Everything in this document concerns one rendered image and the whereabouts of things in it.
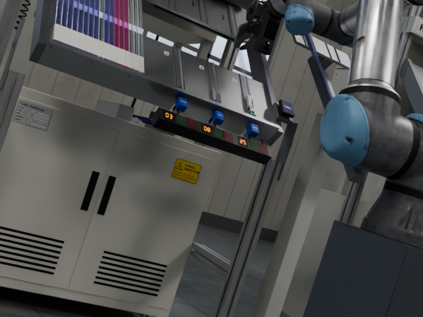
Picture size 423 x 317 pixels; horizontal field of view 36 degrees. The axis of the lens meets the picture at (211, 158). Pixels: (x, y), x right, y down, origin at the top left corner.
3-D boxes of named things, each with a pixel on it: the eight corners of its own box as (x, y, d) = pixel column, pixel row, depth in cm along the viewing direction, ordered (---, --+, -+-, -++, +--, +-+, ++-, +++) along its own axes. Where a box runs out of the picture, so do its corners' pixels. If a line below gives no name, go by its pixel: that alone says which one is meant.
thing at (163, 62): (269, 135, 182) (276, 128, 180) (41, 52, 153) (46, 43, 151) (260, 89, 194) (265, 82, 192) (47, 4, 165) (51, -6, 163)
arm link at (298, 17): (332, 28, 165) (332, -3, 171) (293, 12, 162) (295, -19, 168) (315, 46, 172) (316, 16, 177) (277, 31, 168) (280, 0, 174)
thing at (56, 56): (265, 144, 183) (279, 128, 178) (36, 63, 153) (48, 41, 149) (264, 141, 183) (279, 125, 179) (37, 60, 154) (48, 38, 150)
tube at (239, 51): (253, 119, 177) (255, 116, 177) (248, 117, 177) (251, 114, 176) (231, 9, 211) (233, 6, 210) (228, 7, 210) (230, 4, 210)
